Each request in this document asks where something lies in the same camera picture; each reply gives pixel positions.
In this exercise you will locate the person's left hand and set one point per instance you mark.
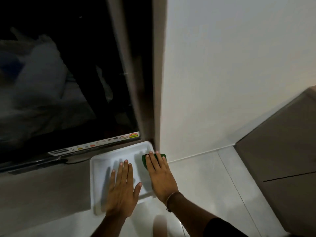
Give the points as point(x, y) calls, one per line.
point(121, 197)

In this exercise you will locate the person's right hand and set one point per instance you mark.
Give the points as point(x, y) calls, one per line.
point(161, 180)

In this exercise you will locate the person's left little finger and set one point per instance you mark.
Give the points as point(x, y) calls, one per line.
point(112, 180)

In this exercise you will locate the person's left middle finger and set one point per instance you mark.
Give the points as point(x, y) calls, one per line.
point(125, 172)

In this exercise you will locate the person's left thumb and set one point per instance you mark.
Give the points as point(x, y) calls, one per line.
point(138, 189)

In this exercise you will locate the person's right little finger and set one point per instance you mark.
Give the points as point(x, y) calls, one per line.
point(166, 163)

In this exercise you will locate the person's right middle finger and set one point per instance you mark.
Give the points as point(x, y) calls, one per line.
point(154, 160)

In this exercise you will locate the green scrub sponge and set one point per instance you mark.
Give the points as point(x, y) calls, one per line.
point(144, 162)

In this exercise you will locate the white plastic tray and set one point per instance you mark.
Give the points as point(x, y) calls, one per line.
point(103, 161)

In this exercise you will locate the person's right forearm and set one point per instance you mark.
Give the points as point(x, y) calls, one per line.
point(190, 217)

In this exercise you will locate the person's left forearm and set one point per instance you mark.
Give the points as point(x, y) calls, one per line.
point(108, 227)

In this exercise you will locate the white sticker strip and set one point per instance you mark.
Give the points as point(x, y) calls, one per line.
point(98, 143)

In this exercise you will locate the grey television cabinet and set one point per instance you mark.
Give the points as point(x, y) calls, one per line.
point(42, 194)

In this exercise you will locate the black sleeve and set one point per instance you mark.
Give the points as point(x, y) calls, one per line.
point(222, 229)

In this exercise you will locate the dark wooden panel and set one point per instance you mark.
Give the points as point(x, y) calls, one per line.
point(145, 71)

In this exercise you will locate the black flat screen television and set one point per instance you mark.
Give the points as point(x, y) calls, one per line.
point(74, 71)

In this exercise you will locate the brown cabinet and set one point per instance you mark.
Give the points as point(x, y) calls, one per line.
point(284, 157)

